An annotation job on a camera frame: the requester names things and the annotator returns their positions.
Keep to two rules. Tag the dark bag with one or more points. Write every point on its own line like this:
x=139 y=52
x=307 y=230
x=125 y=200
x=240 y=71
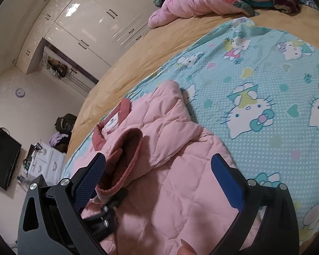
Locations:
x=66 y=122

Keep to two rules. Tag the round wall clock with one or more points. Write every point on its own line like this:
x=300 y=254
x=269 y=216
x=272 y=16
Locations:
x=20 y=93

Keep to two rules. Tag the person's right hand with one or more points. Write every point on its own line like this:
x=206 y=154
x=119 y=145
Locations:
x=187 y=249

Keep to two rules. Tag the black metal rack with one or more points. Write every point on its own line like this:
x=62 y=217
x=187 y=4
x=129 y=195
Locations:
x=33 y=151

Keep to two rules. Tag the white wardrobe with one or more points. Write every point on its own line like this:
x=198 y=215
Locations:
x=95 y=18

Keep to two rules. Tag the hanging bags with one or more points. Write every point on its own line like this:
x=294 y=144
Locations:
x=57 y=66

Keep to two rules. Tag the pink quilted jacket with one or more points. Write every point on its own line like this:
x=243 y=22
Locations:
x=162 y=191

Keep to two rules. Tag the bed with tan sheet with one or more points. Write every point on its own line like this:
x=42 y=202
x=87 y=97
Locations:
x=148 y=53

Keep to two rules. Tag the cartoon cat printed blanket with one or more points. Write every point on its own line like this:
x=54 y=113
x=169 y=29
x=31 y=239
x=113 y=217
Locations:
x=255 y=85

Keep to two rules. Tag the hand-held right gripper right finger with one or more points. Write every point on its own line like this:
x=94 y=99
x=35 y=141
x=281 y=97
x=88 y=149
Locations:
x=226 y=183

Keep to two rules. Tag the black television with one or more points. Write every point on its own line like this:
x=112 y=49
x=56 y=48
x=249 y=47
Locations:
x=2 y=159

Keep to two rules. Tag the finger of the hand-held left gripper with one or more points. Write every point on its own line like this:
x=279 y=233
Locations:
x=103 y=217

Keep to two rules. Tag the pink floral comforter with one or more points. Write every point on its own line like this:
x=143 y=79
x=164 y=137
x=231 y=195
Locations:
x=191 y=0

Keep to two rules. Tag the white drawer cabinet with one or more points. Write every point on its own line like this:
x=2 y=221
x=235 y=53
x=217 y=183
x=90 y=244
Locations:
x=50 y=162

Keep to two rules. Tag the purple clothes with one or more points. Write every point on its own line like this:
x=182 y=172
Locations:
x=57 y=139

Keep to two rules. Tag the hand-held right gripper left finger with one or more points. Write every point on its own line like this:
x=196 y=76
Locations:
x=91 y=180

